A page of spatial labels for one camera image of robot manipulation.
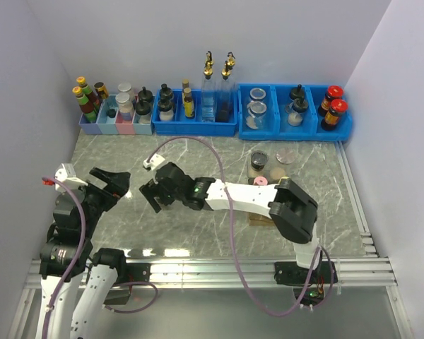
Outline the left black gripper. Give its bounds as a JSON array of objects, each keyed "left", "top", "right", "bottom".
[{"left": 78, "top": 166, "right": 129, "bottom": 237}]

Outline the pink lid spice jar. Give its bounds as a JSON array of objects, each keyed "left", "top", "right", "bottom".
[{"left": 253, "top": 176, "right": 268, "bottom": 186}]

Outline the silver lid spice jar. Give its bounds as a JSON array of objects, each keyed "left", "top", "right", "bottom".
[{"left": 270, "top": 148, "right": 296, "bottom": 180}]

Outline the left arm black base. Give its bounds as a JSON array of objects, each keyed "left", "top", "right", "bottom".
[{"left": 104, "top": 263, "right": 151, "bottom": 307}]

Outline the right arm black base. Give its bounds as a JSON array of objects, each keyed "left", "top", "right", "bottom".
[{"left": 274, "top": 261, "right": 338, "bottom": 307}]

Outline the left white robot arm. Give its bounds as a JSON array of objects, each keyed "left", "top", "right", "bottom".
[{"left": 36, "top": 164, "right": 130, "bottom": 338}]

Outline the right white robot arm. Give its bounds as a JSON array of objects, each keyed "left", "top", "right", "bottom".
[{"left": 140, "top": 160, "right": 322, "bottom": 282}]

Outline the pink storage bin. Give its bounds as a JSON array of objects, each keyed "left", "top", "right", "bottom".
[{"left": 115, "top": 110, "right": 135, "bottom": 135}]

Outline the light blue storage bin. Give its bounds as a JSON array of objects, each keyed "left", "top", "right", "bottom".
[{"left": 96, "top": 95, "right": 118, "bottom": 135}]

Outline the purple storage bin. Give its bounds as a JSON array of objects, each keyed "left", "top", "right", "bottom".
[{"left": 78, "top": 114, "right": 102, "bottom": 136}]

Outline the pale blue storage bin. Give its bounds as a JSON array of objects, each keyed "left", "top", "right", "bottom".
[{"left": 133, "top": 113, "right": 154, "bottom": 135}]

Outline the small black cap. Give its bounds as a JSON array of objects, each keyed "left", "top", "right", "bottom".
[{"left": 107, "top": 109, "right": 116, "bottom": 118}]

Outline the blue divided crate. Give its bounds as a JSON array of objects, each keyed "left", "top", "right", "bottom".
[{"left": 152, "top": 89, "right": 240, "bottom": 137}]

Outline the front silver lid jar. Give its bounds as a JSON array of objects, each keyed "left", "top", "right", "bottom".
[{"left": 115, "top": 93, "right": 135, "bottom": 121}]

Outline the front black pourer jar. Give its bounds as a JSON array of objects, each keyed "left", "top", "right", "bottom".
[{"left": 135, "top": 100, "right": 152, "bottom": 124}]

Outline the black pourer jar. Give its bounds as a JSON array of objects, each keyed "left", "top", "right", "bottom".
[
  {"left": 138, "top": 86, "right": 154, "bottom": 104},
  {"left": 135, "top": 100, "right": 152, "bottom": 124}
]

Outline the front black top shaker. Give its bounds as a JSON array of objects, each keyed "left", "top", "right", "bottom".
[{"left": 158, "top": 97, "right": 174, "bottom": 121}]

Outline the black shaker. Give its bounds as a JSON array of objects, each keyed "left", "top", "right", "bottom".
[
  {"left": 158, "top": 97, "right": 174, "bottom": 121},
  {"left": 159, "top": 83, "right": 174, "bottom": 101}
]

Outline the front red sauce bottle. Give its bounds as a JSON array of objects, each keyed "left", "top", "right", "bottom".
[{"left": 72, "top": 86, "right": 97, "bottom": 123}]

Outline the red sauce bottle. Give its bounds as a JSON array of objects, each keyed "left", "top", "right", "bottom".
[
  {"left": 72, "top": 86, "right": 97, "bottom": 123},
  {"left": 76, "top": 76, "right": 100, "bottom": 111}
]

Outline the rear black pourer jar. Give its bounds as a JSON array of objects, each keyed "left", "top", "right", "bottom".
[{"left": 138, "top": 86, "right": 154, "bottom": 104}]

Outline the dark yellow label bottle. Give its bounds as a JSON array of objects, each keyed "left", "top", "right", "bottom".
[{"left": 94, "top": 82, "right": 109, "bottom": 101}]

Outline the front cork yellow bottle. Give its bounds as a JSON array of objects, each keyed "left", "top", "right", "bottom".
[{"left": 183, "top": 88, "right": 195, "bottom": 119}]

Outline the rear silver lid jar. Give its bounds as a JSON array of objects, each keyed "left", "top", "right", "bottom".
[{"left": 118, "top": 82, "right": 135, "bottom": 99}]

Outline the rear red sauce bottle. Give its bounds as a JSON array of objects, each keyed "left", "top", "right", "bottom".
[{"left": 76, "top": 76, "right": 100, "bottom": 111}]

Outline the rear black top shaker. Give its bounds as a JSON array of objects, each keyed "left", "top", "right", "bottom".
[{"left": 159, "top": 83, "right": 174, "bottom": 101}]

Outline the left glass oil bottle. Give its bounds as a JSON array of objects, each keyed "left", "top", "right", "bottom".
[{"left": 201, "top": 51, "right": 216, "bottom": 122}]

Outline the right dark oil bottle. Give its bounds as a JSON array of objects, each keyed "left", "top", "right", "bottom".
[{"left": 216, "top": 52, "right": 235, "bottom": 122}]

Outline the rear cork bottle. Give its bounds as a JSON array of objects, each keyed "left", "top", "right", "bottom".
[{"left": 182, "top": 78, "right": 190, "bottom": 94}]

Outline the front clear glass jar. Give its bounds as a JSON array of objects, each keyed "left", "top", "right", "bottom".
[{"left": 245, "top": 101, "right": 267, "bottom": 130}]

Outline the clear glass jar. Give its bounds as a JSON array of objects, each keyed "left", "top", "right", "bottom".
[
  {"left": 245, "top": 101, "right": 267, "bottom": 130},
  {"left": 249, "top": 87, "right": 266, "bottom": 102}
]

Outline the large blue triple bin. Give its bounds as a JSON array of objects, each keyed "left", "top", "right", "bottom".
[{"left": 237, "top": 83, "right": 353, "bottom": 141}]

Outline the rear clear glass jar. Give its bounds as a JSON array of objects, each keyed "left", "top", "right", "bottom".
[{"left": 249, "top": 87, "right": 266, "bottom": 102}]

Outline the front black lid sugar jar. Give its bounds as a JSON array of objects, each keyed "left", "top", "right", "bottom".
[{"left": 285, "top": 98, "right": 309, "bottom": 126}]

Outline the rear black lid jar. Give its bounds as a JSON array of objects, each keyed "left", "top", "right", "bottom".
[{"left": 289, "top": 84, "right": 306, "bottom": 101}]

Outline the front red lid sauce jar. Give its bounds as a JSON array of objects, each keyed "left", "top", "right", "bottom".
[{"left": 321, "top": 99, "right": 348, "bottom": 131}]

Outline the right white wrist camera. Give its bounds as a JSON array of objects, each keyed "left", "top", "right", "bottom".
[{"left": 143, "top": 153, "right": 165, "bottom": 171}]

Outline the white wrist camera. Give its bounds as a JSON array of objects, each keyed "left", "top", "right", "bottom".
[
  {"left": 143, "top": 153, "right": 165, "bottom": 171},
  {"left": 42, "top": 163, "right": 88, "bottom": 192}
]

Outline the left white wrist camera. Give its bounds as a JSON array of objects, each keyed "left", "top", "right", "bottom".
[{"left": 42, "top": 163, "right": 88, "bottom": 192}]

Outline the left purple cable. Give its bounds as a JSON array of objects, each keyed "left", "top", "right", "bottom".
[{"left": 42, "top": 174, "right": 159, "bottom": 339}]

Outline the purple cable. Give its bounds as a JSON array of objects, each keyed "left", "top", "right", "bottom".
[
  {"left": 42, "top": 174, "right": 159, "bottom": 339},
  {"left": 148, "top": 136, "right": 335, "bottom": 316}
]

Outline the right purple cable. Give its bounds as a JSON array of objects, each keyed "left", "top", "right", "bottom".
[{"left": 148, "top": 136, "right": 335, "bottom": 316}]

